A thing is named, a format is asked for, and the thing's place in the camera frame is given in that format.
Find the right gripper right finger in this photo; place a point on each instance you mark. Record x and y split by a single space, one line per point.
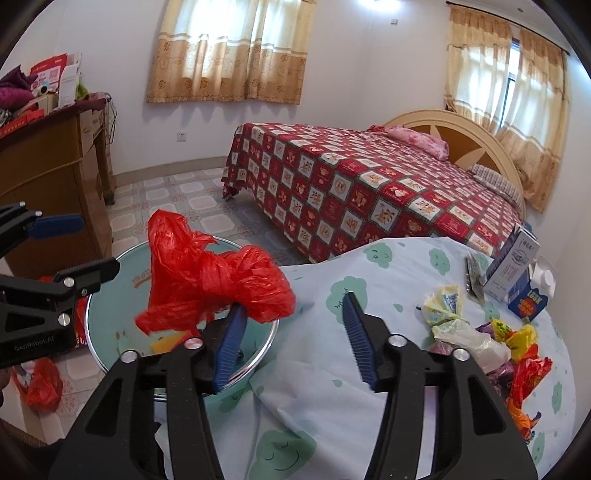
475 436

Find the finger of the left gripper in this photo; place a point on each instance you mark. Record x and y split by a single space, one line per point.
18 223
87 279

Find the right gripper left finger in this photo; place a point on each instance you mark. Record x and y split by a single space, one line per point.
149 411

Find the red orange snack bag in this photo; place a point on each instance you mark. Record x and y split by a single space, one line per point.
529 373

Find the yellow snack wrappers pile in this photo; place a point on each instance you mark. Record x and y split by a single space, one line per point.
492 345

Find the red plastic bag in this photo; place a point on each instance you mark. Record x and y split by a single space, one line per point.
190 283

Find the teal metal basin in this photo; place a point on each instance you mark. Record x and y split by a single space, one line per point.
110 326

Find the brown wooden cabinet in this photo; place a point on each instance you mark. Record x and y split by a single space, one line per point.
56 165

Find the red bag on floor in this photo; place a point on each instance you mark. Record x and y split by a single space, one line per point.
39 384

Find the blue small milk carton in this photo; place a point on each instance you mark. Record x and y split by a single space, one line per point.
533 291

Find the red boxes on cabinet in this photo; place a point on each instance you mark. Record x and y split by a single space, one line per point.
51 84

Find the small dark sachet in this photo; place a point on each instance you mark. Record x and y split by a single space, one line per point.
474 276

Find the cloud print tablecloth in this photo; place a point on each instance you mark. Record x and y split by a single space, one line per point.
358 384

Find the white tall milk carton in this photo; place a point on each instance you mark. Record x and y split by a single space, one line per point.
511 263

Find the red patterned bed cover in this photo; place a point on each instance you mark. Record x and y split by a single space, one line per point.
330 190

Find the left beige curtain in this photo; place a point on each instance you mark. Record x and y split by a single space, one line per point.
231 51

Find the beige curtain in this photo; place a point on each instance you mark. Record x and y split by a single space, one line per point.
231 51
515 84

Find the striped pillow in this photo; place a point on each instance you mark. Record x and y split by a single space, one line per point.
500 185

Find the cream wooden headboard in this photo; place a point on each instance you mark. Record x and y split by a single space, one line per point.
469 143

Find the pink pillow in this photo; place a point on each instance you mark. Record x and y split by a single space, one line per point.
428 143

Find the right beige curtain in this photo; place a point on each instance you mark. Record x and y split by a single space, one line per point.
515 84

